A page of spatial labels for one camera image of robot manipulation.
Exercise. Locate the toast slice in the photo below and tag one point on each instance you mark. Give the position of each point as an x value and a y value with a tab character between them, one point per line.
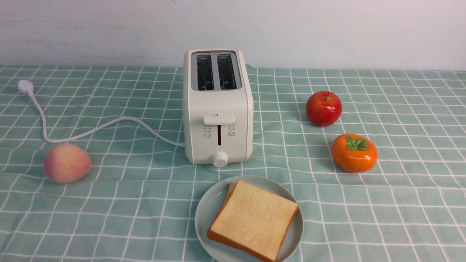
254	220
229	192

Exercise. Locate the white two-slot toaster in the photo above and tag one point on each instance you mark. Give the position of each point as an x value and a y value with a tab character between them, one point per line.
217	107

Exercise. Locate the light green round plate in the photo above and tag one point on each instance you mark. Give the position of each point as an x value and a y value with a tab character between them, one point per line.
210	204

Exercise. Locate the red apple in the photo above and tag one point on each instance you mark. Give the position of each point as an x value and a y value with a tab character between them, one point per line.
323	108

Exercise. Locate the green checkered tablecloth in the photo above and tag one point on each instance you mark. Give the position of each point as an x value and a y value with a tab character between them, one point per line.
139	201

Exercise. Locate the orange persimmon with green leaf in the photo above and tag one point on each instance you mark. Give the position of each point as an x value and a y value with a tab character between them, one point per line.
354	153

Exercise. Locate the pink yellow peach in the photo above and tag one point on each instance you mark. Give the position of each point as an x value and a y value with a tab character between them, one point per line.
66	163

